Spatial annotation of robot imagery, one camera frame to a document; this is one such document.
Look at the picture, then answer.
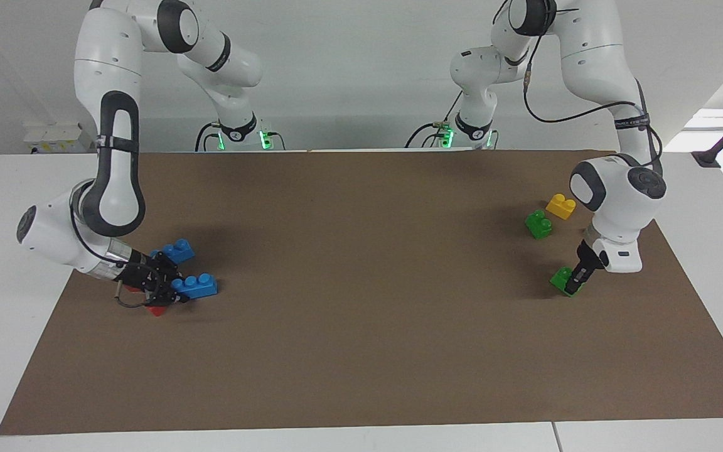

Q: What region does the blue three-stud toy block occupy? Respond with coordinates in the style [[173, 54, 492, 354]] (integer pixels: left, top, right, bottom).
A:
[[170, 273, 219, 300], [161, 239, 196, 264]]

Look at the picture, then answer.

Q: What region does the brown table mat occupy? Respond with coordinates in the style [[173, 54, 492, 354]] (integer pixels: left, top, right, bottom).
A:
[[0, 149, 723, 436]]

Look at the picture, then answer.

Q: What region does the white wall box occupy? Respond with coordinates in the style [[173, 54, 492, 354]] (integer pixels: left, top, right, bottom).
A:
[[23, 122, 96, 154]]

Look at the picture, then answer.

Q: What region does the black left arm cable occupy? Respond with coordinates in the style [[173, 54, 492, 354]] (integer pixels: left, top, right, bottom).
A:
[[493, 0, 663, 176]]

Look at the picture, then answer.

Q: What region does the yellow two-stud toy block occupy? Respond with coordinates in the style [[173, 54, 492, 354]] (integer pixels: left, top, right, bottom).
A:
[[545, 193, 577, 220]]

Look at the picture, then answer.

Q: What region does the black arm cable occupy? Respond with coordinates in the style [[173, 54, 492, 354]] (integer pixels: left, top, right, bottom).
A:
[[72, 188, 150, 309], [493, 0, 663, 176]]

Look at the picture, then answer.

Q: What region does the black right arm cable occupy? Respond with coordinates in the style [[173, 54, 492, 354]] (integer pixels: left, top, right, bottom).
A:
[[72, 188, 150, 309]]

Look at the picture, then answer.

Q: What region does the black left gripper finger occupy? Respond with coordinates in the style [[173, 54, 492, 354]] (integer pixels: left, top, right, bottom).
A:
[[564, 267, 593, 296]]

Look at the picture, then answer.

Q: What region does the green two-stud toy block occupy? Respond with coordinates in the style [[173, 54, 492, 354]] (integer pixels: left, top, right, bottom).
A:
[[524, 210, 553, 240], [550, 267, 579, 297]]

